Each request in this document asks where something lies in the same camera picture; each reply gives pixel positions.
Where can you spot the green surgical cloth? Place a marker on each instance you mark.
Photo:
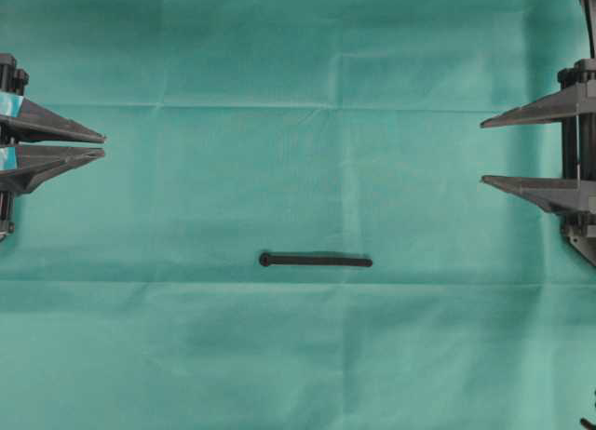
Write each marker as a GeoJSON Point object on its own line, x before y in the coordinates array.
{"type": "Point", "coordinates": [288, 229]}

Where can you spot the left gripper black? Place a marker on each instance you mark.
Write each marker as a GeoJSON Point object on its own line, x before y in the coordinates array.
{"type": "Point", "coordinates": [25, 167]}

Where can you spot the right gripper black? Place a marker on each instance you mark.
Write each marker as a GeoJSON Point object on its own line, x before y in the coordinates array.
{"type": "Point", "coordinates": [573, 196]}

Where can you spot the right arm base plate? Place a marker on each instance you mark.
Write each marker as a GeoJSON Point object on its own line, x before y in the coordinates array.
{"type": "Point", "coordinates": [582, 239]}

